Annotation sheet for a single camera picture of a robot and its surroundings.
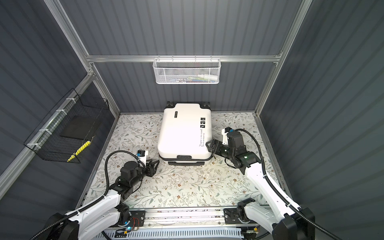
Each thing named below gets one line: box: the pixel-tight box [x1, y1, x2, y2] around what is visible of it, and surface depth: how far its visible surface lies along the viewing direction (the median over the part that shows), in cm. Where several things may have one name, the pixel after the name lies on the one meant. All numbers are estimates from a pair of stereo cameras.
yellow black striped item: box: [66, 140, 92, 163], surface depth 70 cm
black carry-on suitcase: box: [158, 101, 213, 165], surface depth 85 cm
